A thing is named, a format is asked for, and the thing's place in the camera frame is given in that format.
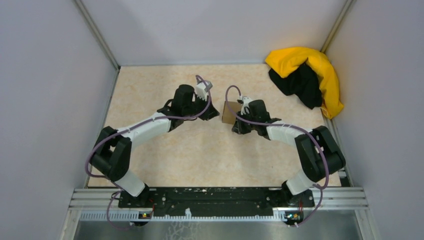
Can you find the aluminium front rail frame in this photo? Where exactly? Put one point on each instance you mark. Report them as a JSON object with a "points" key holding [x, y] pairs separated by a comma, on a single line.
{"points": [[101, 204]]}

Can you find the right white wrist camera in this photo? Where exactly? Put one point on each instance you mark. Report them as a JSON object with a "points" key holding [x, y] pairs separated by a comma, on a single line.
{"points": [[244, 101]]}

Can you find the right corner aluminium post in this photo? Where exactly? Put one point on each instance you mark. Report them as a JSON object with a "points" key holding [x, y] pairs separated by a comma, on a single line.
{"points": [[347, 6]]}

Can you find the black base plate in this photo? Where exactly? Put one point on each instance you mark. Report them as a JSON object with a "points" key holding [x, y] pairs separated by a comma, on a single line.
{"points": [[213, 201]]}

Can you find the brown cardboard box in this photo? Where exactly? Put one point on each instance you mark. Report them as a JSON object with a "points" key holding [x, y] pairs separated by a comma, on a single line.
{"points": [[227, 116]]}

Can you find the black cloth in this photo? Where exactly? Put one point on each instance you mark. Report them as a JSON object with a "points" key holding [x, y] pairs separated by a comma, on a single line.
{"points": [[303, 82]]}

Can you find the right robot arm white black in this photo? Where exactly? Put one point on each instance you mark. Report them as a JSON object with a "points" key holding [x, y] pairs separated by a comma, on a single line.
{"points": [[318, 152]]}

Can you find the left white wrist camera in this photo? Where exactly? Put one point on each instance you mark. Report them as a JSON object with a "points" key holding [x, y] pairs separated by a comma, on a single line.
{"points": [[202, 90]]}

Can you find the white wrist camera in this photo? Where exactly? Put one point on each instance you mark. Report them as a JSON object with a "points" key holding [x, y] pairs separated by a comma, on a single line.
{"points": [[202, 90], [244, 101]]}

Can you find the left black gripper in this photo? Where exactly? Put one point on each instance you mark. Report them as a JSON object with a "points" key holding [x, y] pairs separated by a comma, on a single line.
{"points": [[210, 112]]}

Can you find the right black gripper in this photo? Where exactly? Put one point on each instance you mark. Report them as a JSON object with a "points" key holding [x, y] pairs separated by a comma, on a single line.
{"points": [[239, 128]]}

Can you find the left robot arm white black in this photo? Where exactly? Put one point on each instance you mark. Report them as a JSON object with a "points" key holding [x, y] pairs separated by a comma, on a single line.
{"points": [[111, 154]]}

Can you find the yellow cloth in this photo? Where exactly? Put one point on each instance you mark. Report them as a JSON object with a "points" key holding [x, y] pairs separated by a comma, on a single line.
{"points": [[285, 61]]}

